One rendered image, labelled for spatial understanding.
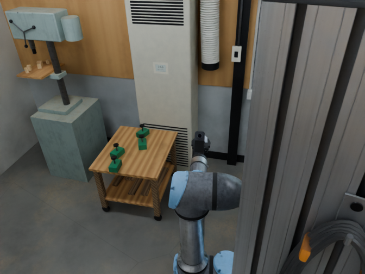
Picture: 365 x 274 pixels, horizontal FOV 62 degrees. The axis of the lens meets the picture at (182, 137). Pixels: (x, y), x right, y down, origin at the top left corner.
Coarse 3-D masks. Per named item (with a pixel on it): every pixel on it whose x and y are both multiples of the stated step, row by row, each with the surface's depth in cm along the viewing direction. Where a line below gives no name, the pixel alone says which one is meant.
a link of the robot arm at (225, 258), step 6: (222, 252) 117; (228, 252) 117; (210, 258) 116; (216, 258) 114; (222, 258) 114; (228, 258) 115; (210, 264) 114; (216, 264) 112; (222, 264) 112; (228, 264) 113; (210, 270) 112; (216, 270) 111; (222, 270) 110; (228, 270) 111
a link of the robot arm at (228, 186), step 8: (224, 176) 91; (232, 176) 93; (224, 184) 89; (232, 184) 90; (240, 184) 92; (224, 192) 88; (232, 192) 89; (240, 192) 91; (224, 200) 88; (232, 200) 89; (216, 208) 90; (224, 208) 90; (232, 208) 92
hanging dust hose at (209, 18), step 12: (204, 0) 228; (216, 0) 228; (204, 12) 233; (216, 12) 233; (204, 24) 238; (216, 24) 237; (204, 36) 242; (216, 36) 244; (204, 48) 248; (216, 48) 248; (204, 60) 254; (216, 60) 253
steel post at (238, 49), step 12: (240, 0) 231; (240, 12) 234; (240, 24) 239; (240, 36) 244; (240, 48) 248; (240, 60) 254; (240, 72) 262; (240, 84) 268; (240, 96) 275; (240, 108) 282; (228, 144) 307; (228, 156) 316
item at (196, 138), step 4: (196, 132) 137; (200, 132) 137; (196, 136) 137; (200, 136) 136; (204, 136) 137; (196, 140) 137; (200, 140) 137; (204, 140) 137; (196, 144) 137; (200, 144) 137; (196, 148) 137; (200, 148) 137; (196, 152) 137; (200, 152) 137
